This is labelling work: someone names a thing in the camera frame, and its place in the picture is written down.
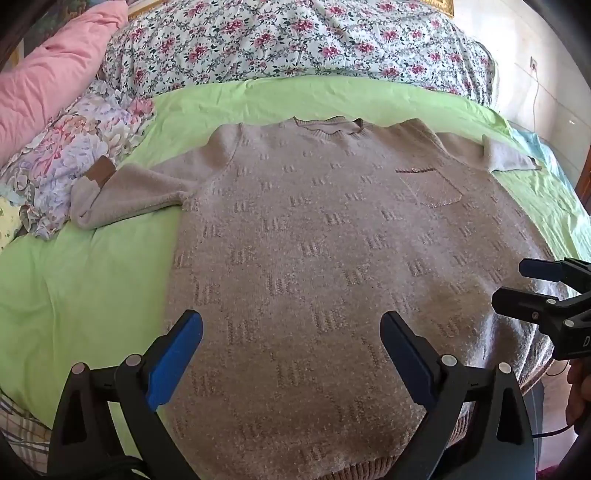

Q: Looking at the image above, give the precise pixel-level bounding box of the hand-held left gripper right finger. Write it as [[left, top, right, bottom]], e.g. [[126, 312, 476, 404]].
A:
[[380, 311, 539, 480]]

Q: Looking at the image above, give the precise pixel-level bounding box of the plaid cloth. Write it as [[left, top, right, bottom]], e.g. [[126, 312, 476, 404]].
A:
[[0, 397, 52, 476]]

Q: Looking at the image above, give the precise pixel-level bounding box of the floral patterned duvet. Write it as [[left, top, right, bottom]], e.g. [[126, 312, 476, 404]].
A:
[[99, 0, 497, 112]]

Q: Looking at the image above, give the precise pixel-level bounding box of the pastel floral cloth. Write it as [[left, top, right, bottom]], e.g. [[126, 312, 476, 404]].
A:
[[0, 78, 158, 250]]

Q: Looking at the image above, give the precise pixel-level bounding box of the light blue cloth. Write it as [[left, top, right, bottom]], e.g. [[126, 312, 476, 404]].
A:
[[510, 127, 574, 191]]

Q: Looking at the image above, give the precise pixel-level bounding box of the pink pillow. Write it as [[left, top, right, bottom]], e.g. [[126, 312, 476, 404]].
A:
[[0, 0, 130, 167]]

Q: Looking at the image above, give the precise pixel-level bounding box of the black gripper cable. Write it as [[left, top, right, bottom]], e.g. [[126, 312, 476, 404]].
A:
[[531, 360, 579, 439]]

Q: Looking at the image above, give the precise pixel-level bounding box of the gold picture frame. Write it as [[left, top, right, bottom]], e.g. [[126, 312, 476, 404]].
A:
[[422, 0, 456, 17]]

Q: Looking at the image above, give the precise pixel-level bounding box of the thin wall cable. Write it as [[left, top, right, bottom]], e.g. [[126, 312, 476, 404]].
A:
[[532, 69, 542, 126]]

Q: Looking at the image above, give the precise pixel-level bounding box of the person's right hand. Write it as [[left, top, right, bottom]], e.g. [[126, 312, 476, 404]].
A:
[[566, 360, 591, 435]]

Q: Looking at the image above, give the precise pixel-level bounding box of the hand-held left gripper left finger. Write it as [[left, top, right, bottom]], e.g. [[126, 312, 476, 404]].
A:
[[46, 310, 204, 480]]

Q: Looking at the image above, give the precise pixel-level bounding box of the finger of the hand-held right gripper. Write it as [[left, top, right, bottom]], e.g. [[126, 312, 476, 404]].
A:
[[519, 257, 591, 292], [491, 286, 573, 335]]

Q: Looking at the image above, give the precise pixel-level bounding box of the green bed sheet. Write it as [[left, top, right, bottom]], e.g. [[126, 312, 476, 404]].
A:
[[0, 76, 591, 444]]

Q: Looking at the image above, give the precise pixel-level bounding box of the beige knitted sweater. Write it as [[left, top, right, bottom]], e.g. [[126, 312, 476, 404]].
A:
[[69, 116, 571, 480]]

